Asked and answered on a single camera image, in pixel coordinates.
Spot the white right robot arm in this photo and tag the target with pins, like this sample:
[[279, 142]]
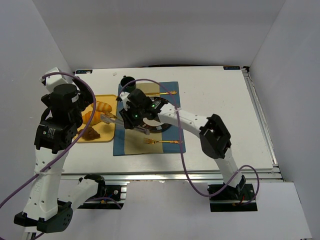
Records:
[[215, 139]]

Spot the right blue logo sticker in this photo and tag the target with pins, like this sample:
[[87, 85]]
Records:
[[231, 68]]

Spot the striped bread roll far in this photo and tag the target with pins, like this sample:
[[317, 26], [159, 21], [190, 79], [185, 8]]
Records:
[[104, 107]]

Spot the gold knife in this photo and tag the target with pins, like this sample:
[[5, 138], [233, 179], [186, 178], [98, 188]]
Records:
[[161, 93]]

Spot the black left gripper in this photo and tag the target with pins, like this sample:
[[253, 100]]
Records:
[[81, 100]]

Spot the metal tongs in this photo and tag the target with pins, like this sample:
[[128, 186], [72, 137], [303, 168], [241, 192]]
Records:
[[109, 118]]

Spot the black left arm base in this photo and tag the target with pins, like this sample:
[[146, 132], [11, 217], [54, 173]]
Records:
[[115, 192]]

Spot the dark rimmed ceramic plate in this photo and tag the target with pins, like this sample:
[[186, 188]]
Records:
[[161, 127]]

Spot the blue beige placemat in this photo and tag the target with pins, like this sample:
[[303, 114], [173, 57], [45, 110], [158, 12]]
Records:
[[131, 142]]

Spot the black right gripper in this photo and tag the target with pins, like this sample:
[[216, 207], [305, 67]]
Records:
[[127, 121]]

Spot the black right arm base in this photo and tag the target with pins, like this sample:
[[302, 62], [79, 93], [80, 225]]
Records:
[[227, 202]]

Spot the gold fork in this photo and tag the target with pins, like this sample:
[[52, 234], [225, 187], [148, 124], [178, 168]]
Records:
[[153, 141]]

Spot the striped orange croissant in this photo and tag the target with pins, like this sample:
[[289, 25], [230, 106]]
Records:
[[95, 120]]

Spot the brown chocolate croissant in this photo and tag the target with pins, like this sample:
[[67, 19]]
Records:
[[90, 134]]

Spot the left blue logo sticker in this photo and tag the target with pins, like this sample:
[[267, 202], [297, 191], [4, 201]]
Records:
[[83, 71]]

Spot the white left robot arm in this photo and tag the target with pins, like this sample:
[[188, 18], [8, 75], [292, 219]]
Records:
[[59, 124]]

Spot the yellow plastic tray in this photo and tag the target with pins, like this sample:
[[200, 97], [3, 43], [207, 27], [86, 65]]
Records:
[[106, 130]]

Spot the dark green mug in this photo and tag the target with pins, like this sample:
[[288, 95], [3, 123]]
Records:
[[128, 83]]

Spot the blue logo sticker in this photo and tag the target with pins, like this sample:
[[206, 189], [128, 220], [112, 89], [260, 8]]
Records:
[[83, 71], [231, 68]]

